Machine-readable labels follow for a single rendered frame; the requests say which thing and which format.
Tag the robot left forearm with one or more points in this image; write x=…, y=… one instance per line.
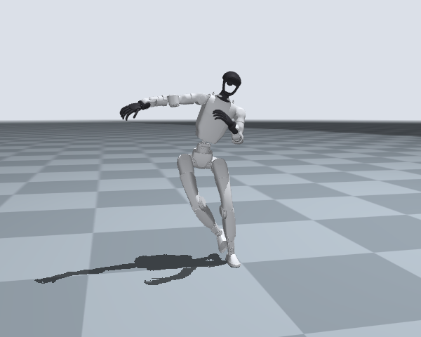
x=237, y=138

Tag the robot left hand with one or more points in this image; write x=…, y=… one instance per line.
x=223, y=116

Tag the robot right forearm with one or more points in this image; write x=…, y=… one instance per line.
x=157, y=100

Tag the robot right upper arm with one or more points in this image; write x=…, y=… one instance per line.
x=185, y=99

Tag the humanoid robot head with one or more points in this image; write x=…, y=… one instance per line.
x=230, y=78

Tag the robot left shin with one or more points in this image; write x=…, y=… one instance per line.
x=229, y=227

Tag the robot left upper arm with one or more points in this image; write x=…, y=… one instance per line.
x=239, y=118

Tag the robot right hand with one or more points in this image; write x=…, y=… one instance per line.
x=134, y=107

